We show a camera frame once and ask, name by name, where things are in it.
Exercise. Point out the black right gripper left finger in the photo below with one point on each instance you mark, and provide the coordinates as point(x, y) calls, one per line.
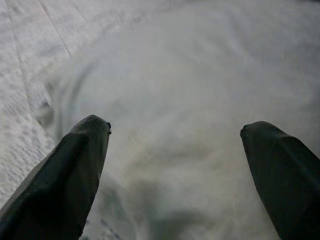
point(55, 190)

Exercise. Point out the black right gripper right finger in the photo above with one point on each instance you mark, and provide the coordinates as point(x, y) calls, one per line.
point(290, 190)

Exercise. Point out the white pillow with tree print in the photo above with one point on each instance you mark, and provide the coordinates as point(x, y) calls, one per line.
point(187, 87)

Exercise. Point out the grey quilted mattress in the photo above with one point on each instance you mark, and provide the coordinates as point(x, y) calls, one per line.
point(20, 100)

